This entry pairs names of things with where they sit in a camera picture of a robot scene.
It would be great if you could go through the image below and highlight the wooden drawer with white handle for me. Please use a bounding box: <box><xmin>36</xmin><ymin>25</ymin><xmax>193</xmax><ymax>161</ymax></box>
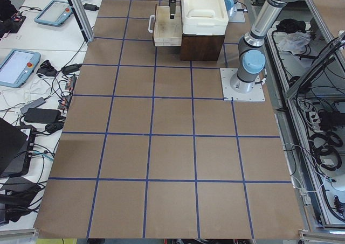
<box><xmin>148</xmin><ymin>5</ymin><xmax>182</xmax><ymax>47</ymax></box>

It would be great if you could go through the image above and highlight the white plastic tray box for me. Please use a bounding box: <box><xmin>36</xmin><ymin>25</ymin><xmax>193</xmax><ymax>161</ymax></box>
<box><xmin>181</xmin><ymin>0</ymin><xmax>229</xmax><ymax>36</ymax></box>

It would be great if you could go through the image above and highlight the dark brown wooden cabinet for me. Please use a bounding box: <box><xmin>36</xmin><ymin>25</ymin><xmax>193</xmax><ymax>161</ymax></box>
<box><xmin>180</xmin><ymin>34</ymin><xmax>225</xmax><ymax>61</ymax></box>

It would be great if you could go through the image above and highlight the blue teach pendant far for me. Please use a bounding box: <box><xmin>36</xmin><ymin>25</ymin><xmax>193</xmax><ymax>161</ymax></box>
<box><xmin>34</xmin><ymin>0</ymin><xmax>73</xmax><ymax>27</ymax></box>

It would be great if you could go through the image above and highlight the blue teach pendant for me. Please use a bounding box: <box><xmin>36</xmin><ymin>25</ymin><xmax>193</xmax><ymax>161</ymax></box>
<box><xmin>34</xmin><ymin>0</ymin><xmax>73</xmax><ymax>27</ymax></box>
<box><xmin>1</xmin><ymin>49</ymin><xmax>41</xmax><ymax>88</ymax></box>

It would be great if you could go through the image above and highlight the blue teach pendant near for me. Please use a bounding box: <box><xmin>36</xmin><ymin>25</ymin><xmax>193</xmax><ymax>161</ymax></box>
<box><xmin>1</xmin><ymin>49</ymin><xmax>41</xmax><ymax>88</ymax></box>

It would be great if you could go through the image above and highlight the black power adapter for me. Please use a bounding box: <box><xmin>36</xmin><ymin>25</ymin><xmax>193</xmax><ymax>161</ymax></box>
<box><xmin>24</xmin><ymin>108</ymin><xmax>61</xmax><ymax>124</ymax></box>

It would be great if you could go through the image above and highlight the black laptop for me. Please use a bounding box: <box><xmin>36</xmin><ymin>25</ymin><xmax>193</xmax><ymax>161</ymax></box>
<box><xmin>1</xmin><ymin>119</ymin><xmax>37</xmax><ymax>178</ymax></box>

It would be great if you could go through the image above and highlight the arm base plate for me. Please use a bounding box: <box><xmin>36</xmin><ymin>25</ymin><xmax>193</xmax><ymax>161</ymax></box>
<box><xmin>220</xmin><ymin>68</ymin><xmax>265</xmax><ymax>102</ymax></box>
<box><xmin>227</xmin><ymin>8</ymin><xmax>245</xmax><ymax>23</ymax></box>

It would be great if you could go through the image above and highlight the aluminium frame post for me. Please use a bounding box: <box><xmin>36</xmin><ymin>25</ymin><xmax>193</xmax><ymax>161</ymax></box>
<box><xmin>67</xmin><ymin>0</ymin><xmax>94</xmax><ymax>43</ymax></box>

